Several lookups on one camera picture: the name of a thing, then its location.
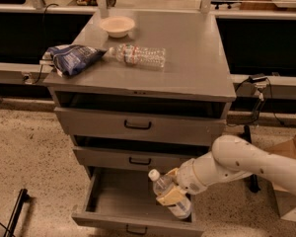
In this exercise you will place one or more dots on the clear water bottle red label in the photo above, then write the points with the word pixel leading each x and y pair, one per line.
pixel 131 54

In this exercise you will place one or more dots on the grey middle drawer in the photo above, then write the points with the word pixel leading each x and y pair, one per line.
pixel 93 157

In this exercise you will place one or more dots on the blue label plastic bottle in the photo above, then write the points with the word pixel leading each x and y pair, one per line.
pixel 162 183

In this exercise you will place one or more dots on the grey top drawer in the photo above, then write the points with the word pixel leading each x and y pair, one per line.
pixel 140 127

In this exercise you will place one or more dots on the cardboard box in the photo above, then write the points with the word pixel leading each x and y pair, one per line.
pixel 285 194

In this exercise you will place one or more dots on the black stand leg left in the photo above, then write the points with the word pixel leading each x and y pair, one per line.
pixel 22 198

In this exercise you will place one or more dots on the blue chip bag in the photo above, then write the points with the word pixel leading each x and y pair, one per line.
pixel 71 59

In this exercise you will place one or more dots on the grey drawer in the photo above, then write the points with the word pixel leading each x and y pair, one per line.
pixel 93 157
pixel 140 127
pixel 124 200

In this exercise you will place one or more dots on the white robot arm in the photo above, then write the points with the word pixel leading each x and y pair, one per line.
pixel 230 158

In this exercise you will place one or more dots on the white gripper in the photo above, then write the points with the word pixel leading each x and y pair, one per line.
pixel 188 178

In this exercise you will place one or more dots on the white paper bowl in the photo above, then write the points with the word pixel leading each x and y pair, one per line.
pixel 117 26

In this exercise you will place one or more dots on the grey drawer cabinet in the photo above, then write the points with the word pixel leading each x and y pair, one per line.
pixel 195 81

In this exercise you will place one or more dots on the grey bottom drawer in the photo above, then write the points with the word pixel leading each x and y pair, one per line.
pixel 124 200

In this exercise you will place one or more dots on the black power adapter with cable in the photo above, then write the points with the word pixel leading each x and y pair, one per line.
pixel 264 100

